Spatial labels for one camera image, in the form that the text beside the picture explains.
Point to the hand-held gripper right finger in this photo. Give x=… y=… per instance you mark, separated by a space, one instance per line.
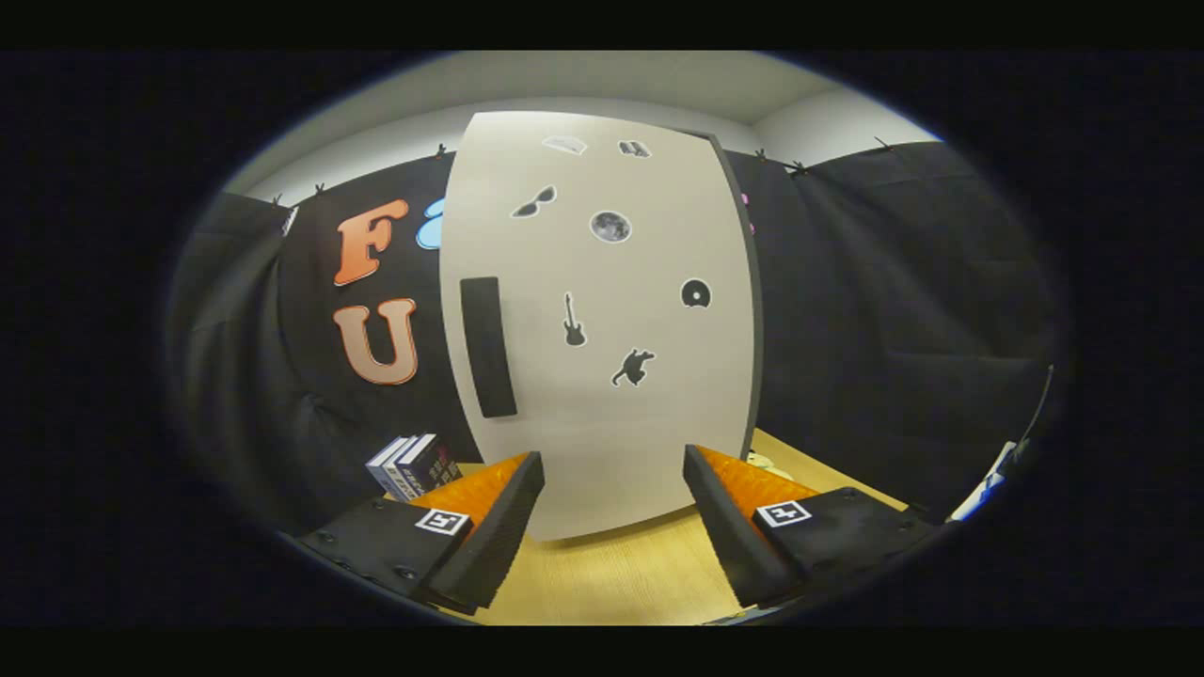
x=729 y=527

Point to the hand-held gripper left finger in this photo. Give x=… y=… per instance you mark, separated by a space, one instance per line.
x=494 y=536

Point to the beige cabinet door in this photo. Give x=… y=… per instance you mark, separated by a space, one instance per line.
x=611 y=432

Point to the yellow plush toy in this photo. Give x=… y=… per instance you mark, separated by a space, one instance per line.
x=760 y=463

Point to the dark blue book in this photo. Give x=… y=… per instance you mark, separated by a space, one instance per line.
x=433 y=463

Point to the light blue book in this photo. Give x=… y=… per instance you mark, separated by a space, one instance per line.
x=381 y=468

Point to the grey cabinet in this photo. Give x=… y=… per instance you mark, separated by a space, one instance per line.
x=757 y=310

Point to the white side table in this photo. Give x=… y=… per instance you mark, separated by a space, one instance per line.
x=978 y=489

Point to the black backdrop cloth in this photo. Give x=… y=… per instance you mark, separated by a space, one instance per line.
x=894 y=310

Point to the grey stand pole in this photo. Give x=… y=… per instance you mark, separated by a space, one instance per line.
x=1035 y=414

